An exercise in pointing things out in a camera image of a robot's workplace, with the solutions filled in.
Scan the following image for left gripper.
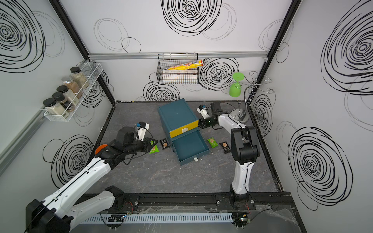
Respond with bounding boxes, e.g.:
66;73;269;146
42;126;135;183
125;136;158;156

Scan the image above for green cookie packet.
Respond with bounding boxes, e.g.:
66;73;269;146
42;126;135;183
149;140;159;154
208;137;219;148

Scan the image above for black cookie packet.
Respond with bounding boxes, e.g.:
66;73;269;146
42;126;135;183
220;141;231;154
159;138;170;150

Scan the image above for teal drawer cabinet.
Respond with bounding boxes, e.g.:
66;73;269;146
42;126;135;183
158;99;199;141

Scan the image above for yellow top drawer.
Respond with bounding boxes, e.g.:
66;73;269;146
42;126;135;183
170;120;199;138

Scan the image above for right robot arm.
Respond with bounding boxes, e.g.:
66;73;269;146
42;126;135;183
197;102;261;207

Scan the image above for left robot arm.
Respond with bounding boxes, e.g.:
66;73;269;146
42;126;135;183
25;127;158;233

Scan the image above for chrome glass holder stand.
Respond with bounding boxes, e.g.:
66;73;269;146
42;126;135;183
228;78;276;134

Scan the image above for green plastic wine glass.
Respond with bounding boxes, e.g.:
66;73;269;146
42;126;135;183
228;72;245;98

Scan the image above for orange cup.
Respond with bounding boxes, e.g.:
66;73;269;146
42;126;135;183
95;144;108;155

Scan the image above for yellow snack tube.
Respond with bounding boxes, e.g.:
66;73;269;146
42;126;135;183
167;60;204;70

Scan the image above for spice jar white contents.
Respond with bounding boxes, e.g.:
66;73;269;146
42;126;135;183
56;85;79;106

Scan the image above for white spice rack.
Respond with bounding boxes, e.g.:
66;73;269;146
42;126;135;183
44;62;105;126

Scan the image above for spice jar dark contents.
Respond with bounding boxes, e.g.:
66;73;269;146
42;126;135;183
52;92;74;112

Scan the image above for spice jar tan contents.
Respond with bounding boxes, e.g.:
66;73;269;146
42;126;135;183
70;67;89;89

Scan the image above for spice jar brown contents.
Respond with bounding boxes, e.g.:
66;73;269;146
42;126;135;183
61;76;83;99

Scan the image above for spice jar light powder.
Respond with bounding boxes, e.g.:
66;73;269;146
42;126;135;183
43;98;65;115

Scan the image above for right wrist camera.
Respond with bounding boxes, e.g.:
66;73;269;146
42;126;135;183
197;104;210;119

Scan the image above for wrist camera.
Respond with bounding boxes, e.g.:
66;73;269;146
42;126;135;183
197;104;210;119
135;121;150;141

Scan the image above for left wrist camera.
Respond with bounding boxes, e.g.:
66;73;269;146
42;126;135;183
135;121;150;141

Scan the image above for wire wall basket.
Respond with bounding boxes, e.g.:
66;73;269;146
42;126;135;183
156;52;199;84

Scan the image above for white cable duct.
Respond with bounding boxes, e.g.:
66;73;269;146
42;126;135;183
83;213;233;225

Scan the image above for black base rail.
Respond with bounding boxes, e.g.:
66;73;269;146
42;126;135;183
106;192;294;213

